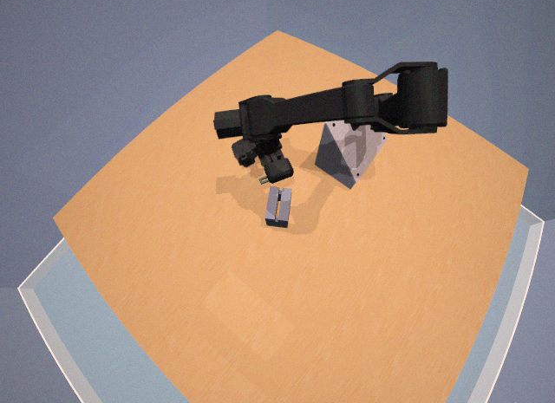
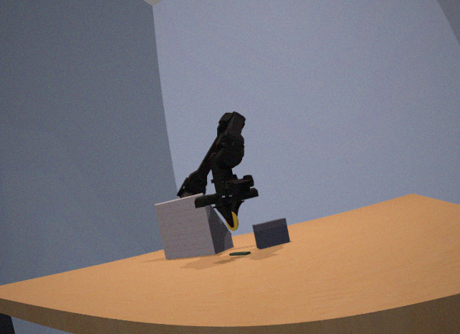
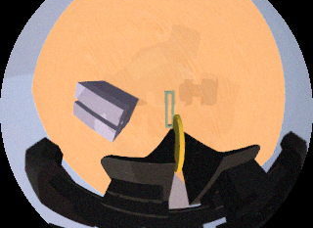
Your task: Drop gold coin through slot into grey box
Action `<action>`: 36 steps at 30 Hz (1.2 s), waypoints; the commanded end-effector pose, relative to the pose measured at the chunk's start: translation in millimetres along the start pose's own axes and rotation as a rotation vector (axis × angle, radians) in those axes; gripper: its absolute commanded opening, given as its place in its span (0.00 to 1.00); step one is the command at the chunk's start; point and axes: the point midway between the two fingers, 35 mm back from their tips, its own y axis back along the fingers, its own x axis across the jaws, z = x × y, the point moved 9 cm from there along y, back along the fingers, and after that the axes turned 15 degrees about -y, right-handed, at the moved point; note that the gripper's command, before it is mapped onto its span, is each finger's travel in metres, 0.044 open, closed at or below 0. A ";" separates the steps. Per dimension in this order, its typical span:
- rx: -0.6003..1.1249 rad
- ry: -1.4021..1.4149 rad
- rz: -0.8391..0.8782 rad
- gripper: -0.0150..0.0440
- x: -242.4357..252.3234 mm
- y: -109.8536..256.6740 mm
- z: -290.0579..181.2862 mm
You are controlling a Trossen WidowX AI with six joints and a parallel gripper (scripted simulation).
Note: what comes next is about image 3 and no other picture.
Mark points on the gold coin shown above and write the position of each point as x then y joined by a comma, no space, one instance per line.
179,142

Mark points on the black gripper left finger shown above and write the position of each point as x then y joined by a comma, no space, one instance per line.
158,168

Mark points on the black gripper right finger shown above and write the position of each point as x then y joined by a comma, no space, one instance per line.
202,165

